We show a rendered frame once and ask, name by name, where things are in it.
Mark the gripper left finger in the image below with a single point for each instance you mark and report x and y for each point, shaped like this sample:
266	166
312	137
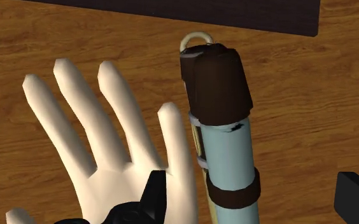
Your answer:
154	198

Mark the white hand figure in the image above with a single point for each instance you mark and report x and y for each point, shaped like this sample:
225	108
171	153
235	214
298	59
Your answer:
111	183

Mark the light blue bottle brown cap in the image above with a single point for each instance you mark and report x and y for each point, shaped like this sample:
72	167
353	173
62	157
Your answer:
226	155

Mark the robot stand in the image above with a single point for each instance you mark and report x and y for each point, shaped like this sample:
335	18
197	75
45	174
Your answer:
198	11

